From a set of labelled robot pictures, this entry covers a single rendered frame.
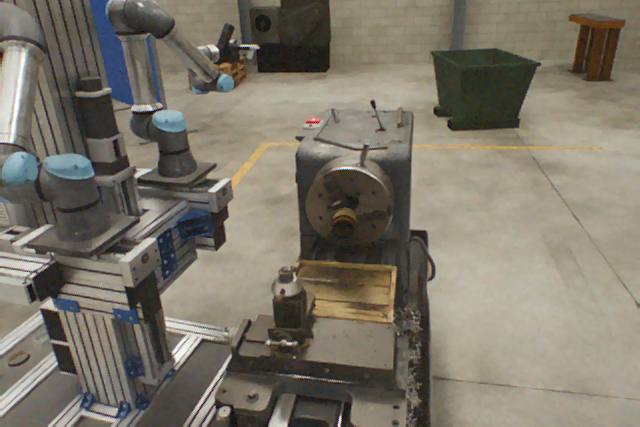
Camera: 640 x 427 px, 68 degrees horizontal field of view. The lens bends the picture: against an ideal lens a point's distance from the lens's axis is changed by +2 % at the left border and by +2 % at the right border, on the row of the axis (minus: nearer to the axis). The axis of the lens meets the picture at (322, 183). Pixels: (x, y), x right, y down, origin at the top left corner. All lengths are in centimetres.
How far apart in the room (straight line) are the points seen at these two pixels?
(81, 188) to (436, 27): 1046
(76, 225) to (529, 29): 1098
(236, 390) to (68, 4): 125
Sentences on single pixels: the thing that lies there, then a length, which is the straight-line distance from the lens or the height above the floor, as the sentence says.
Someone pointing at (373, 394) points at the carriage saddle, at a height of 90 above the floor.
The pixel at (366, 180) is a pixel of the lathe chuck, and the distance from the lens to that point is 164.
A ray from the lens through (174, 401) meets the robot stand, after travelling 231.
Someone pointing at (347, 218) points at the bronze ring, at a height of 111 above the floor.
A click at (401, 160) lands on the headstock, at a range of 178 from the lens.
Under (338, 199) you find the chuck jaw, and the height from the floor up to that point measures 114.
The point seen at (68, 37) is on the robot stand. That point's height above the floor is 169.
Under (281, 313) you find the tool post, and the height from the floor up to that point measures 107.
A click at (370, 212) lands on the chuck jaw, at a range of 163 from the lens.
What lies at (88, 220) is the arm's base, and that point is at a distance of 155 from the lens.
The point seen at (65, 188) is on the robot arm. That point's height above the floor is 132.
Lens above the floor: 184
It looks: 23 degrees down
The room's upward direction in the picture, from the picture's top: 2 degrees counter-clockwise
